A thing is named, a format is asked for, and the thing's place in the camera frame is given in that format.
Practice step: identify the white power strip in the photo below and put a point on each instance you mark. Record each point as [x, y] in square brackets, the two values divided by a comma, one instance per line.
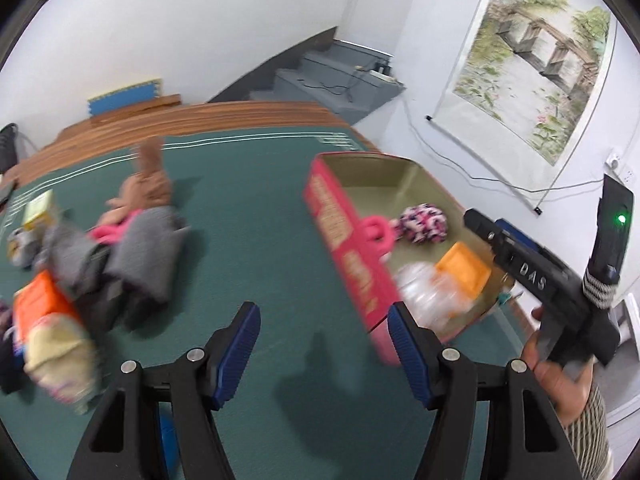
[382, 76]

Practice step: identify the small orange box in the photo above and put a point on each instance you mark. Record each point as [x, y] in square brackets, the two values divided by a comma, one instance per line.
[42, 300]

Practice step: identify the person's right forearm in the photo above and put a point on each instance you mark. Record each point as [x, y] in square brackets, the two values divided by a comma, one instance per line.
[590, 440]

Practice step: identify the black armchair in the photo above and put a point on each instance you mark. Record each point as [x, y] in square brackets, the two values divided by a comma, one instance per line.
[7, 150]

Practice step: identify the orange packet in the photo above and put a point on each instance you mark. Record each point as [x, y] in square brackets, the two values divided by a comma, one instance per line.
[462, 270]

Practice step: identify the clear plastic bag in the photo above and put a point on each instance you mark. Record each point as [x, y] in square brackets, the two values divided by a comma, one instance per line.
[425, 295]

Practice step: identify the white door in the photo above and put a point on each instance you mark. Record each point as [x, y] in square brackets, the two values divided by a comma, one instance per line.
[385, 5]

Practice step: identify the white wall socket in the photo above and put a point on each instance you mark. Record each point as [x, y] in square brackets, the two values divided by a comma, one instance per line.
[616, 161]

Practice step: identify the pink clip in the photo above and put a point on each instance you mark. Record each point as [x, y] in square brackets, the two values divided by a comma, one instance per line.
[375, 227]

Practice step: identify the green binder clip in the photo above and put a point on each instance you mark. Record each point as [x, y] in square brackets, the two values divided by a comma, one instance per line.
[505, 297]

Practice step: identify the green table mat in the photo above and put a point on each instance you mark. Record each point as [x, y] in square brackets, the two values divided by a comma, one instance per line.
[260, 240]

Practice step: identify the blue snack packet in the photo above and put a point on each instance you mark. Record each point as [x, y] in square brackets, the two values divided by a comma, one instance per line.
[169, 440]

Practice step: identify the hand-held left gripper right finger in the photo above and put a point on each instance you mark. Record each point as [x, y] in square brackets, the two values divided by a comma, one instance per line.
[407, 355]

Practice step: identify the yellow-green carton box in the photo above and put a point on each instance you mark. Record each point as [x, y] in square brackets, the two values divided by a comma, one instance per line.
[40, 210]

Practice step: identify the grey knitted sock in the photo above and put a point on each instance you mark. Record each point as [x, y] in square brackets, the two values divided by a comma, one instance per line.
[67, 255]
[145, 255]

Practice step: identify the cream cloth bundle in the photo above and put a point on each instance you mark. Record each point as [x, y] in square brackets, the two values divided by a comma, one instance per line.
[57, 355]

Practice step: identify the person's right hand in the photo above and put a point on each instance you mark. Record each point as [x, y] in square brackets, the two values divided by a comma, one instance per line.
[560, 385]

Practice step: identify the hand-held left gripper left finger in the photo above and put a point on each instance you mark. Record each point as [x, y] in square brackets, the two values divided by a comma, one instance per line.
[240, 355]

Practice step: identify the tan knotted stocking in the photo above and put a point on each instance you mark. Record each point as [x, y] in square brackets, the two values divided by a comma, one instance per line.
[145, 185]

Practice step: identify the pink leopard scrunchie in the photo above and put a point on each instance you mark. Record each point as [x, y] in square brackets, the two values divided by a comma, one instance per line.
[425, 222]

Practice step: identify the red cardboard box tray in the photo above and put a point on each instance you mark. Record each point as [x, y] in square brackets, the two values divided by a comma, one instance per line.
[350, 255]

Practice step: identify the grey stairs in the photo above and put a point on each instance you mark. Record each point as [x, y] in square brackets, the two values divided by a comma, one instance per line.
[320, 75]

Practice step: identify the pink knotted foam toy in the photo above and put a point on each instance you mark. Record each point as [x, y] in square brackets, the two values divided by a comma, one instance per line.
[107, 233]

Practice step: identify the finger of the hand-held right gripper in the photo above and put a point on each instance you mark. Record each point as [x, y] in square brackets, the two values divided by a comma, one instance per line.
[487, 232]
[522, 239]

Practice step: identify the blue foam puzzle mat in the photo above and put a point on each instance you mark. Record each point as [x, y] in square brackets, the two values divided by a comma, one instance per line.
[125, 97]

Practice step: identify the hanging scroll painting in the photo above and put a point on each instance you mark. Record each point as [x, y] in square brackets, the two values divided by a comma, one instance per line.
[540, 60]

